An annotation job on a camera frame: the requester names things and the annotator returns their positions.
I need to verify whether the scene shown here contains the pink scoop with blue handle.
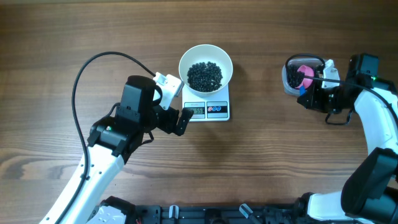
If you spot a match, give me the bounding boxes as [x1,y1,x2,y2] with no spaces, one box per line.
[296,65,315,95]

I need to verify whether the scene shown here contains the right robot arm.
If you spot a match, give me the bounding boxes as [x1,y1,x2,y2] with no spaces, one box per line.
[297,54,397,223]

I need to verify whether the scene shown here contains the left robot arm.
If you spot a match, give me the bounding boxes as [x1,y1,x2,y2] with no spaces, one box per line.
[41,73,193,223]

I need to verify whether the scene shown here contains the white digital kitchen scale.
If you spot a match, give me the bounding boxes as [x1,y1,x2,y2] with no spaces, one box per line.
[182,86,230,122]

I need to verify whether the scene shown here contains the black beans in bowl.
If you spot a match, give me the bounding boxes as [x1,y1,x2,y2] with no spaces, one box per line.
[187,62,223,93]

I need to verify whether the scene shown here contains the white round bowl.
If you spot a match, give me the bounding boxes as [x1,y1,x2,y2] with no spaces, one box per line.
[178,44,233,96]

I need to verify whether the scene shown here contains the black beans in container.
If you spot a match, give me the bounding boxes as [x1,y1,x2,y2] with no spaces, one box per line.
[286,65,305,88]

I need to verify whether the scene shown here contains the clear plastic container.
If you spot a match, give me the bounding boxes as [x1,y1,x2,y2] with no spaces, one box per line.
[282,57,323,96]

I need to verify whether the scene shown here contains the black left camera cable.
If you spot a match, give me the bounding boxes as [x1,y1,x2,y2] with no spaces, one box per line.
[54,51,156,224]

